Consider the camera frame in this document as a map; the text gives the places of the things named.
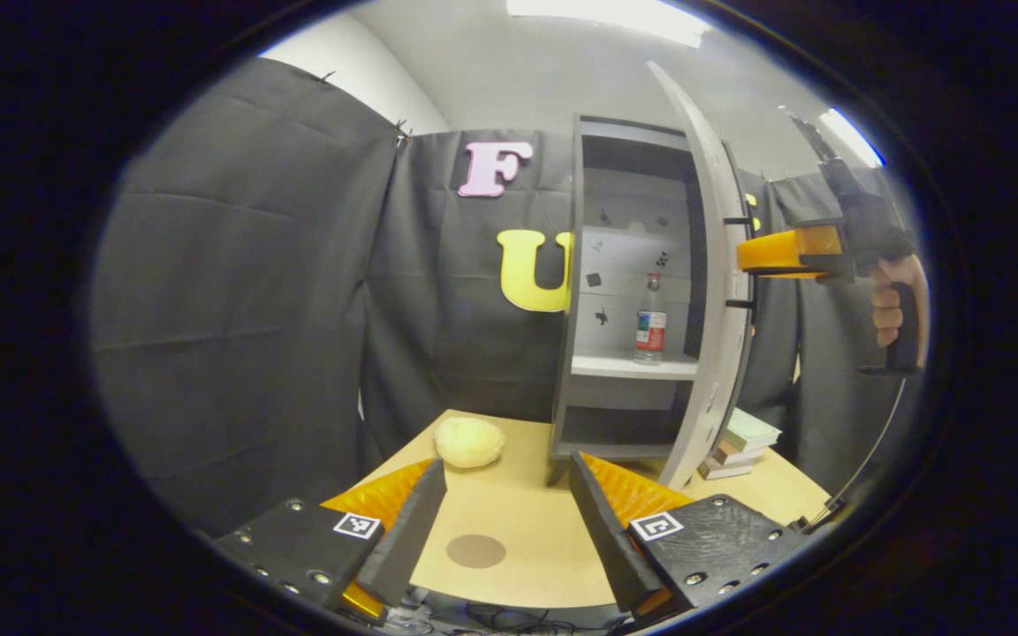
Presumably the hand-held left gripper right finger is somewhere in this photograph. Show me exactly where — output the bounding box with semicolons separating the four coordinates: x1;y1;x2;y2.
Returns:
568;452;815;628

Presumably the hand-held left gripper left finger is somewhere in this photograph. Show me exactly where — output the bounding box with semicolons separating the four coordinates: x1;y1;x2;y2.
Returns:
211;458;448;621

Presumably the clear plastic bottle red label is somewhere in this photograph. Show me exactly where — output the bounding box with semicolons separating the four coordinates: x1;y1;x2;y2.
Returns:
633;272;668;366

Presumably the grey cabinet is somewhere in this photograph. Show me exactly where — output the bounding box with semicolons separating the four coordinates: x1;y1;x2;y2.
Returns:
549;113;753;487

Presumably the narrow ceiling light panel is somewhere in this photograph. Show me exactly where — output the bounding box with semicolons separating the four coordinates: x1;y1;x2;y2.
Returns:
818;108;885;169

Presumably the stack of books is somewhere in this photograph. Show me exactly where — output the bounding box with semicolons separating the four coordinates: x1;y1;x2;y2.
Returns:
697;408;782;481

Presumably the black backdrop cloth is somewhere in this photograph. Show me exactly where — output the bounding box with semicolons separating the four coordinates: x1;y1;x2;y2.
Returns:
89;57;925;540

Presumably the wide ceiling light panel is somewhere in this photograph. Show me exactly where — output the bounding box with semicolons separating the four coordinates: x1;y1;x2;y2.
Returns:
507;0;709;47

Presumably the thin black cable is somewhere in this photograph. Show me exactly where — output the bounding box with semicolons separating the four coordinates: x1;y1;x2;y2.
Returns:
796;380;908;534

